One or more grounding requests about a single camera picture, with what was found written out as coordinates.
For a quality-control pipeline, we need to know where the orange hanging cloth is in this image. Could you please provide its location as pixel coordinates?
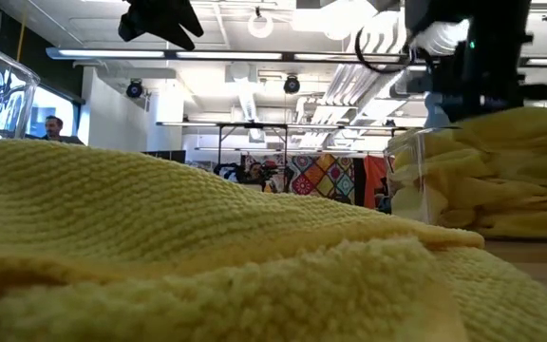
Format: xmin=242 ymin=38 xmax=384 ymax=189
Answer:
xmin=362 ymin=155 xmax=393 ymax=210

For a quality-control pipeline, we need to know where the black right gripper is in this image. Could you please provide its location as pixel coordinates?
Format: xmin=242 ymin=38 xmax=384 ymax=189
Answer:
xmin=394 ymin=32 xmax=547 ymax=124

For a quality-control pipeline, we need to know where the black frame background table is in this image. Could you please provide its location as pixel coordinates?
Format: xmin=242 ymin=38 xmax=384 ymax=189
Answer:
xmin=155 ymin=120 xmax=398 ymax=194

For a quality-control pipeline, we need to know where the white ring light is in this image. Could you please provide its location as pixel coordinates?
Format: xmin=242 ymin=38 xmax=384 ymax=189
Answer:
xmin=246 ymin=11 xmax=275 ymax=40

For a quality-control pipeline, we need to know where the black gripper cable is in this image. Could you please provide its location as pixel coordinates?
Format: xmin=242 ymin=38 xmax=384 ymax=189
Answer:
xmin=352 ymin=26 xmax=413 ymax=75

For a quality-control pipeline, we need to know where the black ceiling spotlight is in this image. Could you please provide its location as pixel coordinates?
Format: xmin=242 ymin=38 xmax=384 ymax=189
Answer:
xmin=125 ymin=78 xmax=144 ymax=100
xmin=282 ymin=74 xmax=302 ymax=95

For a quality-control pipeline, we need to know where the colourful patchwork quilt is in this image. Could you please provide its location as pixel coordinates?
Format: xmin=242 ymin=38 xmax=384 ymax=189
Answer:
xmin=242 ymin=152 xmax=356 ymax=206

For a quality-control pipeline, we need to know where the person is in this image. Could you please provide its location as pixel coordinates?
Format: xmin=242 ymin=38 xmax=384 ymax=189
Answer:
xmin=246 ymin=161 xmax=269 ymax=187
xmin=40 ymin=115 xmax=85 ymax=146

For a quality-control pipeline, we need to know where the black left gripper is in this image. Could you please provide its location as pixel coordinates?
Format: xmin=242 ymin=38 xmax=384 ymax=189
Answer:
xmin=117 ymin=0 xmax=205 ymax=52

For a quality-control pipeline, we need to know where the dark computer monitor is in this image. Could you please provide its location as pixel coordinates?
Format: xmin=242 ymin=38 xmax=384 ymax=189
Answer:
xmin=141 ymin=149 xmax=187 ymax=165

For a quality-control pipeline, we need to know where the black ceiling light rail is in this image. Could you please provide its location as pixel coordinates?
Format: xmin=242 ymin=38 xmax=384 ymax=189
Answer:
xmin=45 ymin=46 xmax=547 ymax=67

